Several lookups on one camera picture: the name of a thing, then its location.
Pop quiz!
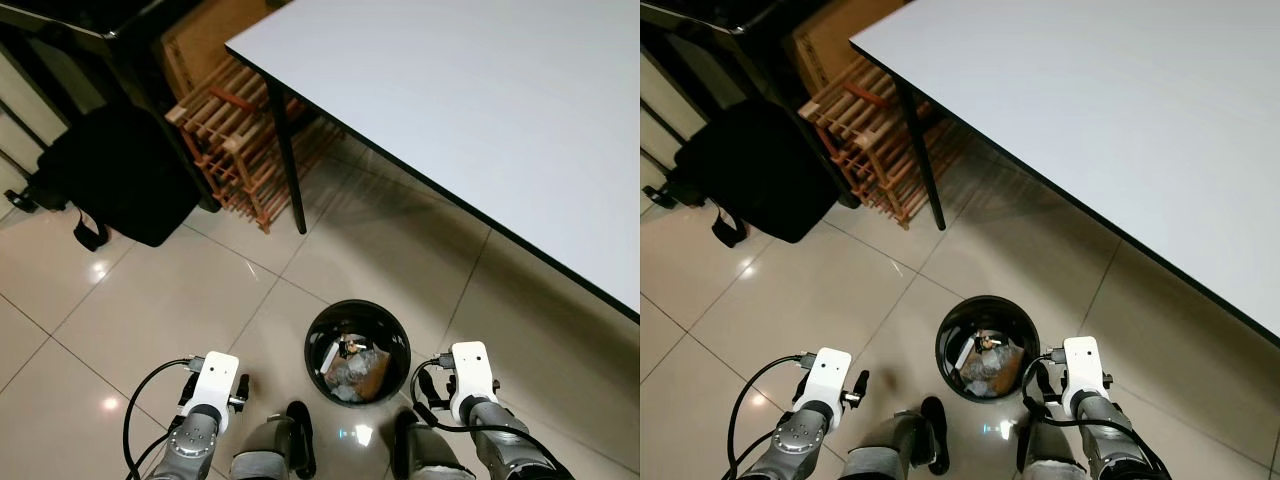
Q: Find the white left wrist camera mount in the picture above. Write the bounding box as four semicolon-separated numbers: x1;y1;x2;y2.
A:
790;347;854;431
180;351;242;433

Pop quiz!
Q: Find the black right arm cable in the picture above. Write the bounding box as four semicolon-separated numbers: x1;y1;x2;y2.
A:
410;354;501;437
1019;347;1111;432

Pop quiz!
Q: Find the brown cardboard box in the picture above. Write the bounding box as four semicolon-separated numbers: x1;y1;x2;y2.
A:
160;0;277;101
790;0;907;97

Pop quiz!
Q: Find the slatted wooden rack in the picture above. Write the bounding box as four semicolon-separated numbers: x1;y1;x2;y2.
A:
798;55;967;231
165;55;337;236

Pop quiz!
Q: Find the crumpled clear plastic wrapper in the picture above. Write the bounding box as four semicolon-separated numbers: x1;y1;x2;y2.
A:
322;336;393;403
955;330;1024;399

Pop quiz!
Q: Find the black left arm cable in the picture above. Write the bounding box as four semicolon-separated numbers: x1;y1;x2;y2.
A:
122;357;202;480
726;352;809;480

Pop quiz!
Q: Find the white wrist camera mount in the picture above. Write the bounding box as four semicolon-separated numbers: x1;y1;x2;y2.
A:
180;351;242;433
449;342;499;422
1059;336;1107;420
790;347;854;431

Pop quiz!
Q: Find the black round rubbish bin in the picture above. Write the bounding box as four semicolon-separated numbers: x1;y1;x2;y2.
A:
304;299;412;406
935;295;1041;403

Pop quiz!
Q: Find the black table leg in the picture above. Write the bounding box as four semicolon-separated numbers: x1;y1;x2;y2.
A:
264;80;309;236
892;78;948;232

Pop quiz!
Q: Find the black fabric bag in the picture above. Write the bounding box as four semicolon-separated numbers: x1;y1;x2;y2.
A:
645;98;842;249
3;100;202;252

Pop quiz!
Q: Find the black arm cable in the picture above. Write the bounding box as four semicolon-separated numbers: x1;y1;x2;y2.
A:
1019;347;1111;432
410;354;501;437
726;352;809;480
122;357;202;480

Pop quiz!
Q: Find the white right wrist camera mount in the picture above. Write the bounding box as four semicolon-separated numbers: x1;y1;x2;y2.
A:
1059;336;1107;420
449;342;499;422

